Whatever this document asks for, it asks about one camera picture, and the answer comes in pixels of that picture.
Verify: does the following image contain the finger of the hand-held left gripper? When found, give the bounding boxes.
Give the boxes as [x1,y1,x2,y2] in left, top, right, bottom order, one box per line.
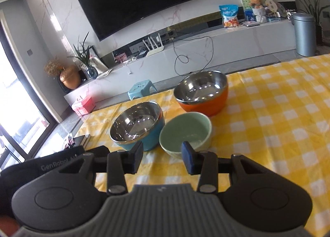
[86,145,110,159]

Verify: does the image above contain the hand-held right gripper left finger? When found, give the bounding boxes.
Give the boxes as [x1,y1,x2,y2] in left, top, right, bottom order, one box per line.
[64,141,144,196]

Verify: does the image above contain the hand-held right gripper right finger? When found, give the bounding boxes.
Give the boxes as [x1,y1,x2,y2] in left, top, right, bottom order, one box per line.
[181,141,262,194]

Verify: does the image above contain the green ceramic bowl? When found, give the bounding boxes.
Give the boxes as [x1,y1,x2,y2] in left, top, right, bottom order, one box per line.
[159,112,213,160]

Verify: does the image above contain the blue steel bowl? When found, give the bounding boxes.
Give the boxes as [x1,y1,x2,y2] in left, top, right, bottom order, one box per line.
[109,101,166,152]

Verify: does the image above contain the orange steel bowl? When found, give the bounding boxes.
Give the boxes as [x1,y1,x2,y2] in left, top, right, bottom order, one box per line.
[173,70,229,118]

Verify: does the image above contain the pink storage box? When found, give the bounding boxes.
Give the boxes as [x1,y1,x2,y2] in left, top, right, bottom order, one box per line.
[71,95,96,116]

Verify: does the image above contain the light blue plastic stool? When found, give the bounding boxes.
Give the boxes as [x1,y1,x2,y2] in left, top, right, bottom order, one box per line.
[127,79,157,101]

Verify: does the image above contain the glass sliding door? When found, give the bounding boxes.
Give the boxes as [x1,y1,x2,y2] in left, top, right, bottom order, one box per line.
[0,17,59,171]

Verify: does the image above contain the paper booklet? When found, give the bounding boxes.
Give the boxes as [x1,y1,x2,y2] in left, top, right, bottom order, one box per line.
[96,69,113,79]

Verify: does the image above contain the blue glass vase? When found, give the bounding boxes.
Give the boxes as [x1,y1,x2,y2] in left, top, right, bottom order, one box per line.
[86,66,99,80]

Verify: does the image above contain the golden vase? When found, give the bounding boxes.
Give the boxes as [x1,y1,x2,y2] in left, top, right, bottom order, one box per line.
[59,66,81,90]

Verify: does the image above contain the framed sketch picture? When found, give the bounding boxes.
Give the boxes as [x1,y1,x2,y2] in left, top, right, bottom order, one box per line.
[90,55,108,71]

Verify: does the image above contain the yellow checked tablecloth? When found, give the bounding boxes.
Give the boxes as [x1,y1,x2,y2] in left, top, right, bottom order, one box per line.
[77,53,330,237]

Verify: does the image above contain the dried flower bunch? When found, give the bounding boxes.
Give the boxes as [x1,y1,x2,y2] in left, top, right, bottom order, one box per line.
[44,57,65,78]

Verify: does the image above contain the green leafy plant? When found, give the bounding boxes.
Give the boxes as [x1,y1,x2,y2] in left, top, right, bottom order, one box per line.
[68,32,91,69]

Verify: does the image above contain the white router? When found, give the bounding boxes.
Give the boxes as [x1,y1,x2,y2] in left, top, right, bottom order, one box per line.
[142,33,165,57]

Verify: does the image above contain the white marble tv console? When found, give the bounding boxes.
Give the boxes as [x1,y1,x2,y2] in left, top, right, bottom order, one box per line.
[64,20,297,104]

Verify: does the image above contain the blue snack bag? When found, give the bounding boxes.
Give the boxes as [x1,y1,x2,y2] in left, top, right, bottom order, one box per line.
[219,4,239,28]

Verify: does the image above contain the green canvas painting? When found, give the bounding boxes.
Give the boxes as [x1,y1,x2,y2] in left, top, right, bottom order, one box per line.
[239,0,274,18]

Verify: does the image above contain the grey trash can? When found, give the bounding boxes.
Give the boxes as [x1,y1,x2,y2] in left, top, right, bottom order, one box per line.
[291,12,317,57]

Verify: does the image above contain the round paper fan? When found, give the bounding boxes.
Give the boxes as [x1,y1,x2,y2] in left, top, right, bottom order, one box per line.
[263,0,280,13]

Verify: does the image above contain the potted long-leaf plant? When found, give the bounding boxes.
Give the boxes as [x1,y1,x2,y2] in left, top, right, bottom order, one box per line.
[287,0,330,45]

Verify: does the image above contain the black cable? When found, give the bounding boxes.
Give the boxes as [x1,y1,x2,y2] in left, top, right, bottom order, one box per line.
[173,36,212,76]

